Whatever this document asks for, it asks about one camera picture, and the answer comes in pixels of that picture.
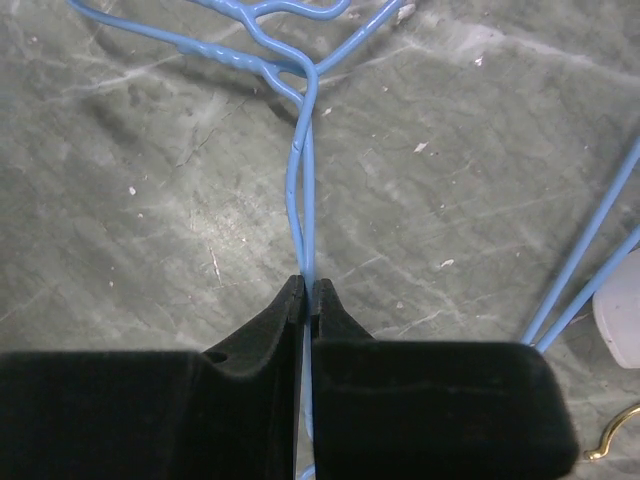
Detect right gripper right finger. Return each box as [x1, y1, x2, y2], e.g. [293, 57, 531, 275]
[311, 279, 579, 479]

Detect metal clothes rack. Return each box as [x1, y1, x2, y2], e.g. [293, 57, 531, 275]
[592, 249, 640, 369]

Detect beige plastic hanger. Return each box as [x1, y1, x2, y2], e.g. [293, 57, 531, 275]
[583, 403, 640, 462]

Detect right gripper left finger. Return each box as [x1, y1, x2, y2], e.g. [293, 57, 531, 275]
[1, 276, 306, 479]

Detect blue wire hanger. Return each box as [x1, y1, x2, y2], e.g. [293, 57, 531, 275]
[67, 0, 351, 96]
[519, 138, 639, 353]
[174, 0, 406, 480]

